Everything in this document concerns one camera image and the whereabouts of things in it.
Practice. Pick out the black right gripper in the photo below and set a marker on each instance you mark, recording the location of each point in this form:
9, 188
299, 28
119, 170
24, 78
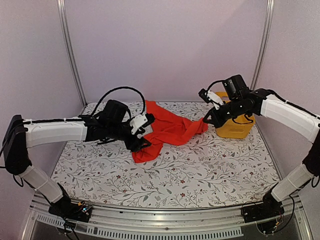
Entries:
217, 120

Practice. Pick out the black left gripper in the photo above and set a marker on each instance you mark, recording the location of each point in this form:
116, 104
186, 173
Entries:
134, 144

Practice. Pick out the red t-shirt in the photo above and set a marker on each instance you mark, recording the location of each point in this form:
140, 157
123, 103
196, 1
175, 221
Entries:
168, 128

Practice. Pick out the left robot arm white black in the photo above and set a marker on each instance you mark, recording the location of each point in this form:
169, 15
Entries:
23, 134

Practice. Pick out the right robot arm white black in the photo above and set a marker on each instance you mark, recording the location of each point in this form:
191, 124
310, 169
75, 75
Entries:
268, 104

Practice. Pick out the yellow plastic basket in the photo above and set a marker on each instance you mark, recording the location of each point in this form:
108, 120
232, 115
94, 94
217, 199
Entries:
237, 128

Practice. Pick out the floral patterned table mat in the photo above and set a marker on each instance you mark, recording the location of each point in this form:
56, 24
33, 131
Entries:
208, 171

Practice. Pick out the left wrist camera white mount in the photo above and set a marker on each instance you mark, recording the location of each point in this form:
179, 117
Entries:
141, 121

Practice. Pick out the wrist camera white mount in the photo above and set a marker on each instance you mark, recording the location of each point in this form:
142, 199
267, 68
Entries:
210, 97
141, 121

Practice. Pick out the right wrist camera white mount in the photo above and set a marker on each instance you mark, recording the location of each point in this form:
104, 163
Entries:
210, 97

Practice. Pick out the right aluminium corner post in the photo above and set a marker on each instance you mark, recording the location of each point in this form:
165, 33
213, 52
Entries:
270, 5

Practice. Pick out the aluminium corner post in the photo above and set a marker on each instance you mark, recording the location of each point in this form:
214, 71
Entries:
270, 5
61, 6

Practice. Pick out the aluminium front rail frame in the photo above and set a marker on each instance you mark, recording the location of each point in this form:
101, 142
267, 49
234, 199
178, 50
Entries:
117, 222

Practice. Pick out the left aluminium corner post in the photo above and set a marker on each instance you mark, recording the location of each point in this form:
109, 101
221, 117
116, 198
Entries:
61, 6

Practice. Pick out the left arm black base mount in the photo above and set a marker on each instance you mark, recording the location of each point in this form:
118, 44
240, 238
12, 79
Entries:
66, 209

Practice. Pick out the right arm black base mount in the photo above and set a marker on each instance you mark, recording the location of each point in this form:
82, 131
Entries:
269, 208

